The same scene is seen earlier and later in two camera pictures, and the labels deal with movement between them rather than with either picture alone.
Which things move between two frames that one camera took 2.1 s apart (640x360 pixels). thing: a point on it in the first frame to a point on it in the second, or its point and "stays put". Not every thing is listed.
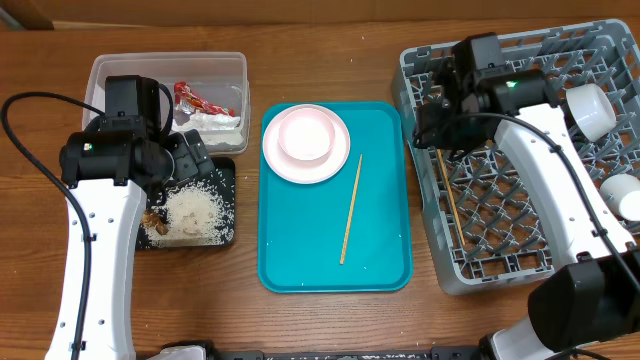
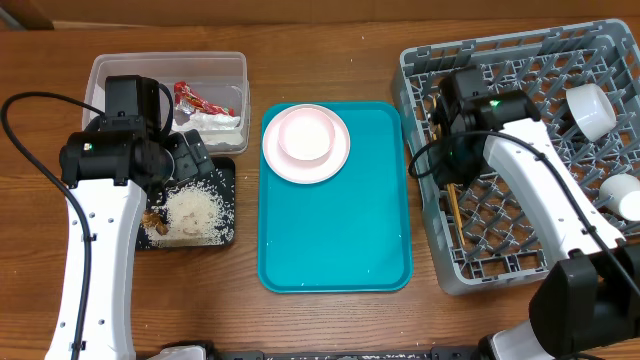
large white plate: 302,171 stays put
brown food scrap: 150,218 stays put
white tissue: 213,129 stays put
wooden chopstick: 351,209 to 452,199
